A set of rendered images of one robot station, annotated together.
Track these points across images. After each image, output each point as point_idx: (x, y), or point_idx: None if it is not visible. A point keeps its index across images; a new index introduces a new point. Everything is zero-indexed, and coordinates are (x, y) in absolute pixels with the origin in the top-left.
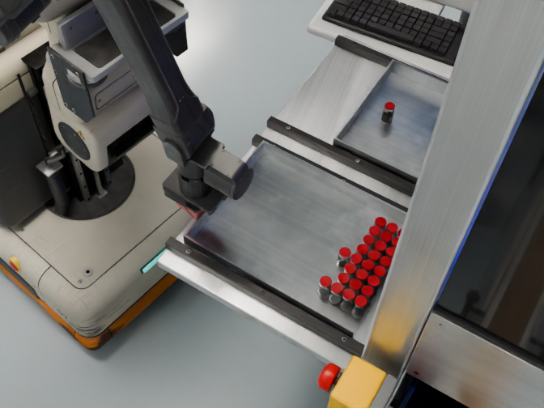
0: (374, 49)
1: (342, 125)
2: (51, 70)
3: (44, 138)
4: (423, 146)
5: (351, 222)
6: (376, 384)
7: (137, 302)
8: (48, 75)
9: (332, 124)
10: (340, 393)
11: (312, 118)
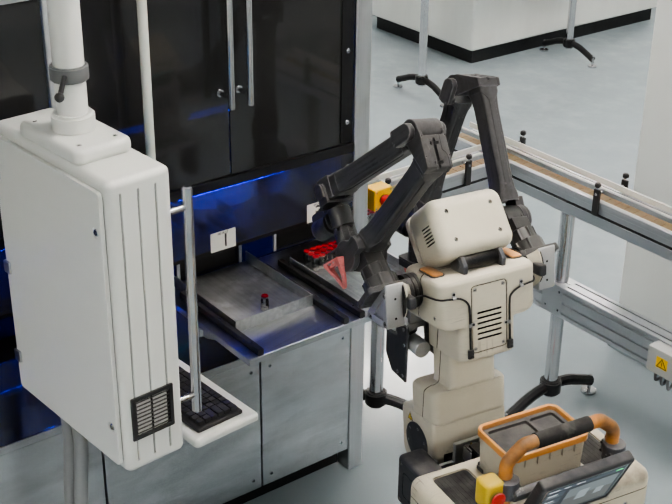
0: (235, 346)
1: (295, 314)
2: (496, 371)
3: None
4: (252, 294)
5: (326, 276)
6: (371, 184)
7: None
8: (499, 371)
9: (302, 316)
10: (388, 185)
11: (314, 321)
